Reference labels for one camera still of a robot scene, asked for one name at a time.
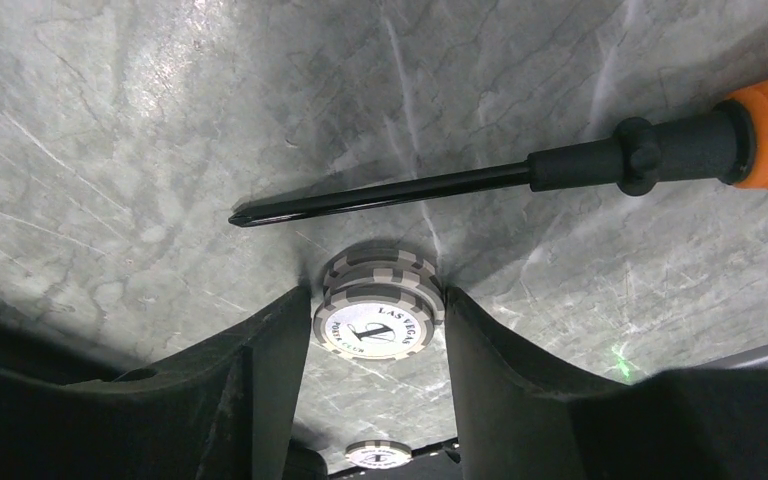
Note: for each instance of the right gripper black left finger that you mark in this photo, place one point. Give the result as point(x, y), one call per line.
point(222, 408)

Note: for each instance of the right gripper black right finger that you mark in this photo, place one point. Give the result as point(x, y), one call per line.
point(523, 413)

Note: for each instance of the orange handled screwdriver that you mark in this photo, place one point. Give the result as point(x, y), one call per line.
point(729, 144)

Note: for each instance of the white poker chip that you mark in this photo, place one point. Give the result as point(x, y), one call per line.
point(388, 266)
point(378, 454)
point(368, 323)

